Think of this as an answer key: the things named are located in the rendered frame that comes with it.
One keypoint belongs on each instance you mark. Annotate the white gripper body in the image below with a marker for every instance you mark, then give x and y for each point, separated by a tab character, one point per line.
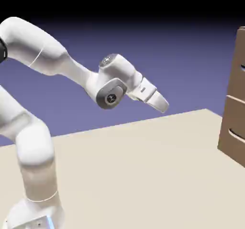
158	100

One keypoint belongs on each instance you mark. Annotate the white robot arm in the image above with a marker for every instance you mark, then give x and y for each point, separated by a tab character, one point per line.
42	49

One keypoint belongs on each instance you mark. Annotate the light brown wooden cabinet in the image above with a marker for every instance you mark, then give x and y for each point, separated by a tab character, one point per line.
232	118

